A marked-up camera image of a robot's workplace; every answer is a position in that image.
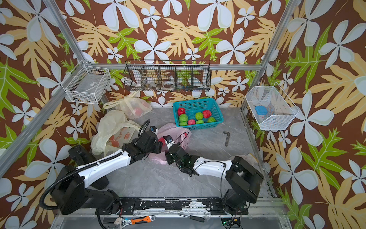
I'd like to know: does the small red fruit toy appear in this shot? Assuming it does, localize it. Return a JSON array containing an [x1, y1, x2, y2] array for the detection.
[[159, 137, 166, 146]]

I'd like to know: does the pink plastic bag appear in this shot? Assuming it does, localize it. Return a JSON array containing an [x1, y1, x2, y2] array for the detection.
[[148, 123, 192, 165]]

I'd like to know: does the yellow plastic bag with fruit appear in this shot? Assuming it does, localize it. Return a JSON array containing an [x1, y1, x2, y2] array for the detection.
[[91, 110, 140, 157]]

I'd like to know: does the pink red fruit toy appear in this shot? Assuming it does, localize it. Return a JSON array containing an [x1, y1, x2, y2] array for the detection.
[[187, 119, 196, 126]]

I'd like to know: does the green cabbage toy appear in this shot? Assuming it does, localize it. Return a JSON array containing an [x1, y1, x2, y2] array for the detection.
[[178, 114, 189, 123]]

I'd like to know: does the red apple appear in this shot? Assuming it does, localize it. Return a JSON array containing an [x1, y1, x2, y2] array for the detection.
[[177, 107, 186, 116]]

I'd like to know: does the green apple toy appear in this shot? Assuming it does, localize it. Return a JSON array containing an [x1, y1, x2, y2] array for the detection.
[[195, 112, 204, 120]]

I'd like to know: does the teal plastic basket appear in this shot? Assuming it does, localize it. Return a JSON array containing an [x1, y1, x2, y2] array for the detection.
[[173, 98, 224, 130]]

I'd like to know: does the green round fruit toy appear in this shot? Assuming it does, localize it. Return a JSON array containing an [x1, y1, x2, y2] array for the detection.
[[207, 117, 216, 123]]

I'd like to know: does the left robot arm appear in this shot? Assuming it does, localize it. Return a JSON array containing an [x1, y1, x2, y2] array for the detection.
[[39, 120, 162, 215]]

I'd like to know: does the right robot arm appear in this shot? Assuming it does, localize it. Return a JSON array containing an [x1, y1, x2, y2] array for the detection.
[[165, 143, 264, 215]]

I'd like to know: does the pale yellow bag at back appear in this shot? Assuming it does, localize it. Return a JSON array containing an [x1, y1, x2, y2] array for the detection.
[[103, 92, 153, 119]]

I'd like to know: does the grey allen key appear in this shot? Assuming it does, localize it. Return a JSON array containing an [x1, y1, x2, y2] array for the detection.
[[223, 131, 231, 147]]

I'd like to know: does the orange adjustable wrench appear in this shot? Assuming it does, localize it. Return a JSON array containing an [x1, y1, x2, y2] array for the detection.
[[114, 216, 155, 229]]

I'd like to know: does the blue object in basket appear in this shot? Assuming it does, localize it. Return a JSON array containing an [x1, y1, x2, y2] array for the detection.
[[255, 106, 268, 116]]

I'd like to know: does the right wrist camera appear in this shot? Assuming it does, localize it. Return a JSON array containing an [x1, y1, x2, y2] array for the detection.
[[163, 135, 174, 149]]

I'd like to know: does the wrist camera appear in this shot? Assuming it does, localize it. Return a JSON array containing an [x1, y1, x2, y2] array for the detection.
[[150, 126, 158, 134], [163, 135, 174, 149]]

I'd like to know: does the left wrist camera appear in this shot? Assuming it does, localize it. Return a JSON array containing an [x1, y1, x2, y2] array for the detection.
[[150, 126, 158, 134]]

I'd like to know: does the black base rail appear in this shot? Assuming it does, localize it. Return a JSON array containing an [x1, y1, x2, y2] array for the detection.
[[101, 197, 248, 216]]

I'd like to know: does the black wire basket rear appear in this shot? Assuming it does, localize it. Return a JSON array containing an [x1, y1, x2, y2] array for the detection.
[[122, 60, 212, 92]]

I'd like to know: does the black handled screwdriver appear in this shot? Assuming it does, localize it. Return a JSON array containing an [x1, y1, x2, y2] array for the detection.
[[178, 214, 205, 223]]

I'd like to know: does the white wire basket left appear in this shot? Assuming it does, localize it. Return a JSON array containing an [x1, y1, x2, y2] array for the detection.
[[61, 61, 111, 105]]

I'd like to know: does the white wire basket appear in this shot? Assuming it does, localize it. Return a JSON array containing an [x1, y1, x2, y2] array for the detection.
[[246, 83, 300, 132], [61, 61, 111, 105]]

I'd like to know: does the white wire basket right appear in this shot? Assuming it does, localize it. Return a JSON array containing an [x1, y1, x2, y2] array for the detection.
[[246, 83, 300, 132]]

